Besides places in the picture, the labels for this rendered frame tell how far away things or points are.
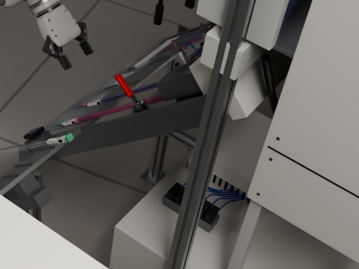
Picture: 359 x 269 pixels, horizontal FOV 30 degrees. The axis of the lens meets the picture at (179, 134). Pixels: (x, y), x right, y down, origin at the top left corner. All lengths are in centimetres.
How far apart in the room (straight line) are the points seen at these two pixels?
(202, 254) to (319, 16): 88
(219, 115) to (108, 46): 217
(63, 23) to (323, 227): 91
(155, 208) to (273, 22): 87
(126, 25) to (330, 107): 247
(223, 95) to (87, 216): 146
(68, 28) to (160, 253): 67
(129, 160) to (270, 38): 174
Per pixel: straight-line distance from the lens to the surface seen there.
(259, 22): 120
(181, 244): 165
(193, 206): 153
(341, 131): 126
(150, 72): 198
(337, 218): 139
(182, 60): 149
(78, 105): 202
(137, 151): 292
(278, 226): 196
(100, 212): 268
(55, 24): 187
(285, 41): 126
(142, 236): 184
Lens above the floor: 209
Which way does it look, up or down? 44 degrees down
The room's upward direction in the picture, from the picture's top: 12 degrees clockwise
